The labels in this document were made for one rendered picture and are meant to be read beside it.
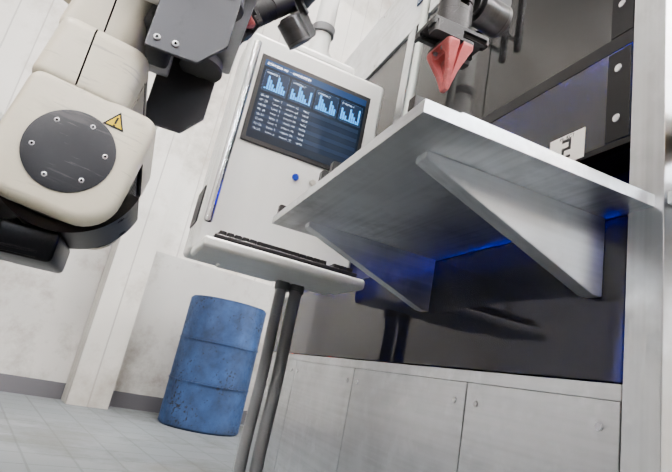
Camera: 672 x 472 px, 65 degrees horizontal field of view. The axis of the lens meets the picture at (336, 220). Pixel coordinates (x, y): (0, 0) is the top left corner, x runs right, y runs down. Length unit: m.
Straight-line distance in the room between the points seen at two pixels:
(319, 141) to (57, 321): 3.31
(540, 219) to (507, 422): 0.38
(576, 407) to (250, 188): 1.08
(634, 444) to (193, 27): 0.81
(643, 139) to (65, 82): 0.84
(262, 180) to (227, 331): 2.58
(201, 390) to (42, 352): 1.28
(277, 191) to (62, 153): 1.01
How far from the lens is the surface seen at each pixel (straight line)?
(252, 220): 1.59
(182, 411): 4.14
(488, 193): 0.80
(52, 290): 4.64
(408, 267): 1.28
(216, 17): 0.78
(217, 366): 4.09
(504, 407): 1.04
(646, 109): 0.99
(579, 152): 1.05
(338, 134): 1.77
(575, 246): 0.89
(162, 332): 4.84
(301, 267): 1.37
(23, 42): 5.06
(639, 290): 0.88
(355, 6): 6.86
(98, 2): 0.85
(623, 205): 0.90
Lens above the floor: 0.53
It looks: 17 degrees up
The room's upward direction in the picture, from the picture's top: 12 degrees clockwise
